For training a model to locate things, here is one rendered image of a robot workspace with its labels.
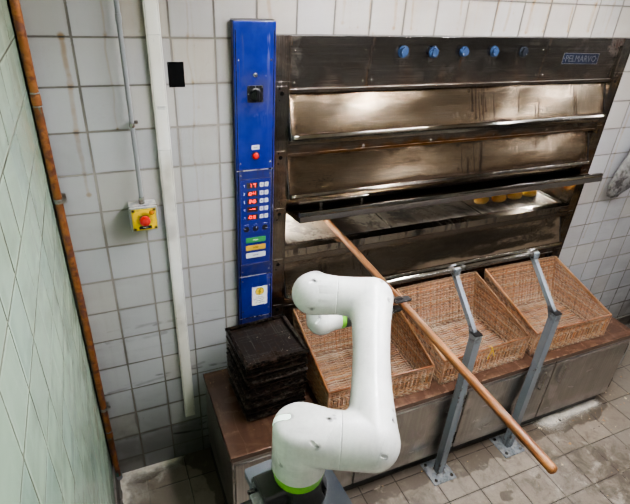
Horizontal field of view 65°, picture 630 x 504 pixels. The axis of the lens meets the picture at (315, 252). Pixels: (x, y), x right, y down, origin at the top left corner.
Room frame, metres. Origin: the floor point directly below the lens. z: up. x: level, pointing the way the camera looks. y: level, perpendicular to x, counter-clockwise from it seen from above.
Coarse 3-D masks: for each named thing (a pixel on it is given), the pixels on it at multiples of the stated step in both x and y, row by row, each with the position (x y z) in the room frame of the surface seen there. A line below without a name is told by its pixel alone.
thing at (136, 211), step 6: (132, 204) 1.69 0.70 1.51; (138, 204) 1.70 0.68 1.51; (144, 204) 1.70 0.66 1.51; (150, 204) 1.70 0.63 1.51; (156, 204) 1.71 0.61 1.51; (132, 210) 1.66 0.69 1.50; (138, 210) 1.66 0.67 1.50; (144, 210) 1.67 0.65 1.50; (156, 210) 1.69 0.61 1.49; (132, 216) 1.65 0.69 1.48; (138, 216) 1.66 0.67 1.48; (150, 216) 1.68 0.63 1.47; (156, 216) 1.69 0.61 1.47; (132, 222) 1.66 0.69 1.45; (138, 222) 1.66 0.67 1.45; (156, 222) 1.69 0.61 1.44; (132, 228) 1.66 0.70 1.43; (138, 228) 1.66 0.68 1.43; (144, 228) 1.67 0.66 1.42; (150, 228) 1.68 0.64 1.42; (156, 228) 1.69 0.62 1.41
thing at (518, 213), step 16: (528, 208) 2.67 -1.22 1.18; (544, 208) 2.68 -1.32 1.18; (560, 208) 2.73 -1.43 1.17; (416, 224) 2.36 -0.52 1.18; (432, 224) 2.37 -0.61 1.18; (448, 224) 2.39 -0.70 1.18; (464, 224) 2.43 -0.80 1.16; (480, 224) 2.48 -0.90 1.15; (320, 240) 2.11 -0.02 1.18; (336, 240) 2.12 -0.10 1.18; (352, 240) 2.14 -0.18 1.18; (368, 240) 2.18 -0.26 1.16; (384, 240) 2.22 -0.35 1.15; (288, 256) 2.00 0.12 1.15
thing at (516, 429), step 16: (400, 304) 1.60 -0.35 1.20; (416, 320) 1.50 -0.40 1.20; (432, 336) 1.41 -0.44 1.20; (448, 352) 1.33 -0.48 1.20; (464, 368) 1.25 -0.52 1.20; (480, 384) 1.18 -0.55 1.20; (496, 400) 1.12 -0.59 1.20; (512, 432) 1.02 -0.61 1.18; (528, 448) 0.96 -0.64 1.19; (544, 464) 0.90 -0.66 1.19
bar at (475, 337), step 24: (480, 264) 2.01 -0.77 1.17; (456, 288) 1.92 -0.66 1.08; (552, 312) 1.96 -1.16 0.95; (480, 336) 1.75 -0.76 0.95; (552, 336) 1.95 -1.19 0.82; (456, 384) 1.77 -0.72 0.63; (528, 384) 1.95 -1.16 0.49; (456, 408) 1.74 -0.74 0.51; (504, 456) 1.89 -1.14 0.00; (432, 480) 1.70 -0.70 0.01
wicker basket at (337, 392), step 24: (312, 336) 1.98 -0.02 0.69; (336, 336) 2.03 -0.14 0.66; (408, 336) 1.99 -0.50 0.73; (312, 360) 1.74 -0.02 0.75; (336, 360) 1.93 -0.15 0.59; (408, 360) 1.95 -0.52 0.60; (312, 384) 1.72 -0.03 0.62; (336, 384) 1.77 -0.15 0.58; (408, 384) 1.80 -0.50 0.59; (336, 408) 1.58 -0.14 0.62
